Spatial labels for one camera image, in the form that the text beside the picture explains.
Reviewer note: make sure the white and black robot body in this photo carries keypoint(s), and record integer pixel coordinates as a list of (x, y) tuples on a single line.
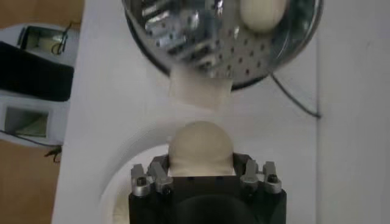
[(33, 73)]

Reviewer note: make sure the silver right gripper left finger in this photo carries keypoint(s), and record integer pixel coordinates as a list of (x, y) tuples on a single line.
[(157, 178)]

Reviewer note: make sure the white steamed baozi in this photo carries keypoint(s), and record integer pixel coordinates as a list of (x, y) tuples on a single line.
[(262, 13), (201, 146), (121, 210)]

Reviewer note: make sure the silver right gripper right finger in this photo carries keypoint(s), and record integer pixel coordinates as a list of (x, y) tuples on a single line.
[(259, 178)]

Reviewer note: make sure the white round plate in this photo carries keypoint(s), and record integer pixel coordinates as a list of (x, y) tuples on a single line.
[(143, 158)]

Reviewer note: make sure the white electric cooker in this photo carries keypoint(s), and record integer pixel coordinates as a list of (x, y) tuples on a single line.
[(198, 91)]

